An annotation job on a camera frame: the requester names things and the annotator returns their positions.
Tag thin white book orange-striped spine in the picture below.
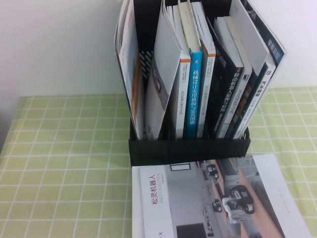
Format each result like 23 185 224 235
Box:
190 1 217 138

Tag green checked tablecloth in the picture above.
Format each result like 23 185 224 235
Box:
0 85 317 238

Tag dark blue magazine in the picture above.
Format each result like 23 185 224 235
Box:
244 0 288 68

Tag black mobile robot book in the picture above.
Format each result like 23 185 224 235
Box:
207 16 245 139

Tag white brochure with orange stripe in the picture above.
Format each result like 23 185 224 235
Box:
114 0 146 139

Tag blue spine hardcover book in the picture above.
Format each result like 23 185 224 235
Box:
176 0 204 139

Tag white brochure with dark band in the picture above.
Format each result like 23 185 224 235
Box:
144 0 184 140

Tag white spine book cream pages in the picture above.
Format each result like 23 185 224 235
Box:
223 15 254 139

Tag dark book with orange pattern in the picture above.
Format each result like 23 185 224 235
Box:
231 73 260 139

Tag grey AgileX robotics brochure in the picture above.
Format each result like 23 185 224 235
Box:
138 153 314 238

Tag thick white book orange-striped spine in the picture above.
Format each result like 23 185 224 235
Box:
165 4 192 139

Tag black book holder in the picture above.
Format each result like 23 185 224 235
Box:
123 0 288 166

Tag large plain white brochure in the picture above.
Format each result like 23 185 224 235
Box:
228 0 270 76

